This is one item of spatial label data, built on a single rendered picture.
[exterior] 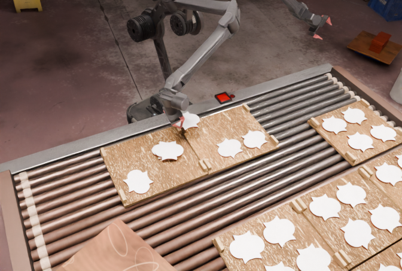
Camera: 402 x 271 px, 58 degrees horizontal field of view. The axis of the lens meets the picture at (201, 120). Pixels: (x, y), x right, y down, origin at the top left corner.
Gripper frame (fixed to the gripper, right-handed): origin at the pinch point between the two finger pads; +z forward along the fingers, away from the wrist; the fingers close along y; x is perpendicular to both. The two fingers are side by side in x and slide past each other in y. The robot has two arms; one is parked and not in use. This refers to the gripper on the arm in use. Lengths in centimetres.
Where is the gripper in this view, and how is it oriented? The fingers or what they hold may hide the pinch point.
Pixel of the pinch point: (177, 122)
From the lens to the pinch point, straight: 175.0
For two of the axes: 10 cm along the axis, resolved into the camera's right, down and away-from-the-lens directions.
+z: 2.1, 6.1, 7.7
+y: -4.4, -6.4, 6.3
